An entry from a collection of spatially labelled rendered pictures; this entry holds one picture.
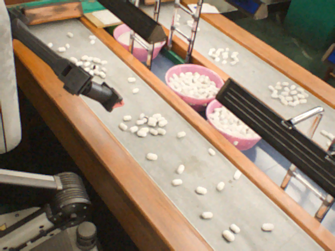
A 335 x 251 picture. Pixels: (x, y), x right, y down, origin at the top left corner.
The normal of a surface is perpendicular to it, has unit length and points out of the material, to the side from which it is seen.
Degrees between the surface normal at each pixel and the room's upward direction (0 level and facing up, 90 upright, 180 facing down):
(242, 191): 0
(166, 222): 0
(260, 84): 0
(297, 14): 90
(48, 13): 67
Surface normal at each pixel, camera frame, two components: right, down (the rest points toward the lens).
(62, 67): -0.33, -0.28
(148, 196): 0.14, -0.76
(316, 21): -0.81, 0.27
